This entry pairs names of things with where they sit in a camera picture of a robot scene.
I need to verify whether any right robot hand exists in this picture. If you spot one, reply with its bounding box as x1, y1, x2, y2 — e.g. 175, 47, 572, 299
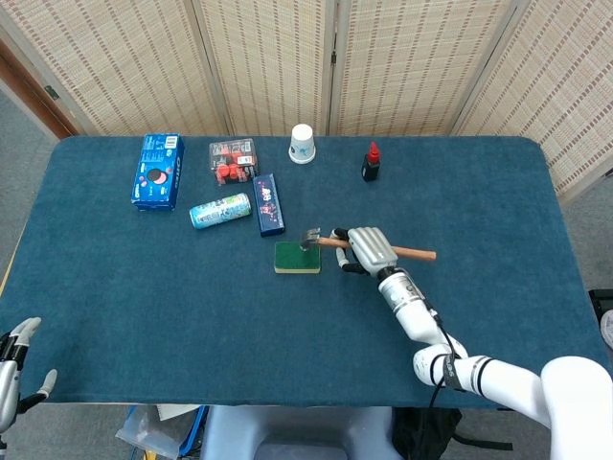
328, 226, 400, 279

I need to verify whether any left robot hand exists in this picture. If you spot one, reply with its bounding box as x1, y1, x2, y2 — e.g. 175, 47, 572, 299
0, 316, 58, 432

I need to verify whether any wooden handle claw hammer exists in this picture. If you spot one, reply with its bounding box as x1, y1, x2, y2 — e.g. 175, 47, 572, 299
300, 227, 438, 263

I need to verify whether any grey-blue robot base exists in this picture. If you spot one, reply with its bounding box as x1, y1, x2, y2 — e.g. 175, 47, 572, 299
199, 405, 401, 460

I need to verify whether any green and yellow sponge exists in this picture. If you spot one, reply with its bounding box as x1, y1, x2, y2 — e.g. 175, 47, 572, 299
274, 241, 322, 275

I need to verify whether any black bottle with red cap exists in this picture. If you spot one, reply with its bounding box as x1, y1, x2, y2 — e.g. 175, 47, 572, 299
361, 141, 383, 183

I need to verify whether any dark blue narrow box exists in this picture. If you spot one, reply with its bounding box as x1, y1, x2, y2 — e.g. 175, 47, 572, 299
251, 173, 287, 238

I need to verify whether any white paper cup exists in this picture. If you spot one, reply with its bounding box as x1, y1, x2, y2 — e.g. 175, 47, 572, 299
287, 124, 318, 165

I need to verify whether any clear plastic bag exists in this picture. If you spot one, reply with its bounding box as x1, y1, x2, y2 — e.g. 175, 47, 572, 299
115, 404, 206, 460

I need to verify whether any blue table cloth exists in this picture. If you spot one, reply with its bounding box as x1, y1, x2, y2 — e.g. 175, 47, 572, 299
0, 135, 601, 410

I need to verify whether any light blue drink can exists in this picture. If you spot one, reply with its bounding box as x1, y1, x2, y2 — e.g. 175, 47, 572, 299
189, 193, 254, 231

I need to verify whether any clear box of red caps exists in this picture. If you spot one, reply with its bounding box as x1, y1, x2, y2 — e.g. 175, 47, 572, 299
208, 138, 261, 187

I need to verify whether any white paper sheet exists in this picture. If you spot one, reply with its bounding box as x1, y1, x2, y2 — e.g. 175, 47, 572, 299
155, 404, 201, 423

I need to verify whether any black bag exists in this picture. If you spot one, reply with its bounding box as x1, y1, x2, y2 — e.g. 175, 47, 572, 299
391, 406, 513, 460

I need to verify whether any woven folding screen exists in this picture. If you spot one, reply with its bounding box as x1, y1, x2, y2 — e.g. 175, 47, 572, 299
0, 0, 613, 202

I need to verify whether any blue Oreo cookie box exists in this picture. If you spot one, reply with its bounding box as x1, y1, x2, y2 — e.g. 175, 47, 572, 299
130, 133, 187, 213

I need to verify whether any black box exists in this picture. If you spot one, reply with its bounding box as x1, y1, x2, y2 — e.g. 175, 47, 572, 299
588, 288, 613, 329

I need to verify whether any brown wooden door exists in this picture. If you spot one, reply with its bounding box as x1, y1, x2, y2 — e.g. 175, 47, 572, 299
0, 39, 80, 139

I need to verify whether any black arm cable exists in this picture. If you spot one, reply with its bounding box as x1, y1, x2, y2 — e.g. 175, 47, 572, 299
427, 301, 465, 409

